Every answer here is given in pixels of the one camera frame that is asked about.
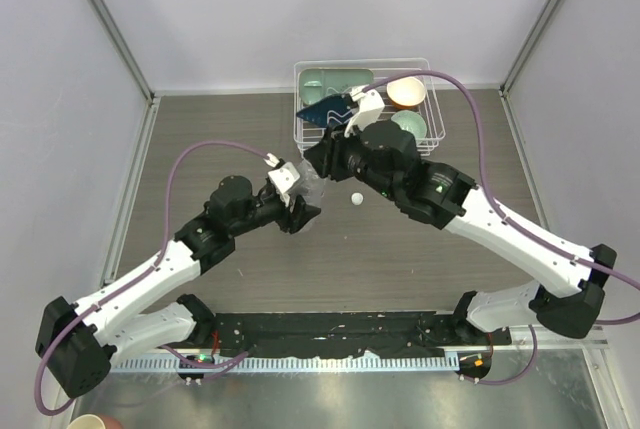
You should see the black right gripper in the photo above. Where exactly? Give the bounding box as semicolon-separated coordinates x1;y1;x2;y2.
307;118;398;202

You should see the clear plastic bottle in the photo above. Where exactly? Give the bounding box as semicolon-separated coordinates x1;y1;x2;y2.
293;159;326;233

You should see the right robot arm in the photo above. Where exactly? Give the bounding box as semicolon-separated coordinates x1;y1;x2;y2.
303;120;615;344

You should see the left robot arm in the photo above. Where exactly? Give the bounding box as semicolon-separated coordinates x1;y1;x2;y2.
35;168;324;399

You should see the white loose bottle cap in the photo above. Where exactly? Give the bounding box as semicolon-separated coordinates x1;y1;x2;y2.
351;192;364;206

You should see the dark blue leaf plate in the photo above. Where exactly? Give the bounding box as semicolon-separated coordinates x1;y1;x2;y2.
296;94;356;129

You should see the green rectangular tray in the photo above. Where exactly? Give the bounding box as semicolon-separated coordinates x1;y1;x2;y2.
298;68;374;106

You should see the green round bowl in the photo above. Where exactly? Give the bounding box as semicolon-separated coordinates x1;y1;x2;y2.
391;110;428;141

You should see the orange bowl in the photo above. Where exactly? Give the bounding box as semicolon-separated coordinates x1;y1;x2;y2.
386;76;427;110

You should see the pink cup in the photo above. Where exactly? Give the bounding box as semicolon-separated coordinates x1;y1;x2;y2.
97;414;123;429

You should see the beige cup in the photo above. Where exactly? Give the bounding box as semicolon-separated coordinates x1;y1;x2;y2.
67;414;108;429

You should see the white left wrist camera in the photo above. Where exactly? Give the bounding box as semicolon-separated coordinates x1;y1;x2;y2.
264;153;301;207

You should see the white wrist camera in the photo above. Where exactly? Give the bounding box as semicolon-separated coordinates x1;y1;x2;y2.
264;153;301;207
344;86;385;137

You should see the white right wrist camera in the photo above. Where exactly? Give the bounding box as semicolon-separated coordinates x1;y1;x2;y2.
344;86;385;137

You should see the white wire dish rack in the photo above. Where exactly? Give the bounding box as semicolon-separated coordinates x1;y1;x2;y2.
293;58;446;157

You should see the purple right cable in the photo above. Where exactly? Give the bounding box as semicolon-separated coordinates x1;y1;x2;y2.
367;70;640;386

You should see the purple cable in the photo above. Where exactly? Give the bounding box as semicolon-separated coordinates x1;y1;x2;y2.
367;70;640;386
34;141;274;417

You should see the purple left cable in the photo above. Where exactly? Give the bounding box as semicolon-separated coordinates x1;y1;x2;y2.
34;141;274;417

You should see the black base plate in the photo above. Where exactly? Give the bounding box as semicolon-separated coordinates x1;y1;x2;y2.
169;311;512;359

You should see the perforated cable duct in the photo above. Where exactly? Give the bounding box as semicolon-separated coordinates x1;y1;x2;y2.
110;351;459;375

